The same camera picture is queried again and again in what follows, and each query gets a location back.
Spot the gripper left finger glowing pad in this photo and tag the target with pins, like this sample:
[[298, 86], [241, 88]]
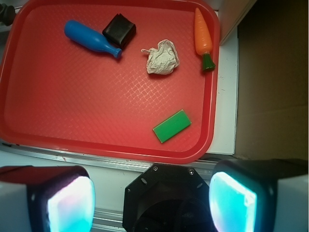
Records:
[[46, 199]]

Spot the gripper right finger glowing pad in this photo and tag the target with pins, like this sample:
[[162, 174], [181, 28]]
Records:
[[260, 195]]

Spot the blue plastic bottle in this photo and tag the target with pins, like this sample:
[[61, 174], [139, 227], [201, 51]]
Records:
[[90, 38]]

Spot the green rectangular block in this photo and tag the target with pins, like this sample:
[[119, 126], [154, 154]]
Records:
[[172, 126]]

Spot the red plastic tray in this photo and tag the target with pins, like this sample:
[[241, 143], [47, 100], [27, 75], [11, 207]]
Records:
[[56, 94]]

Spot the orange toy carrot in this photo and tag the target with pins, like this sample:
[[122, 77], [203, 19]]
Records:
[[203, 42]]

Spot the crumpled white paper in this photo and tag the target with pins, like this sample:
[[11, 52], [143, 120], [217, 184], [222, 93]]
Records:
[[163, 59]]

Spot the dark knob object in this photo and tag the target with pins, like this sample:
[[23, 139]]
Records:
[[7, 14]]

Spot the beige cabinet panel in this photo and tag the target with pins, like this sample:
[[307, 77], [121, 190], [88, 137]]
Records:
[[230, 14]]

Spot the black rectangular block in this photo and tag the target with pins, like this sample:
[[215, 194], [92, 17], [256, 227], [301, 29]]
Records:
[[120, 31]]

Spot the black octagonal mount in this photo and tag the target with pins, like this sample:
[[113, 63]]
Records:
[[167, 198]]

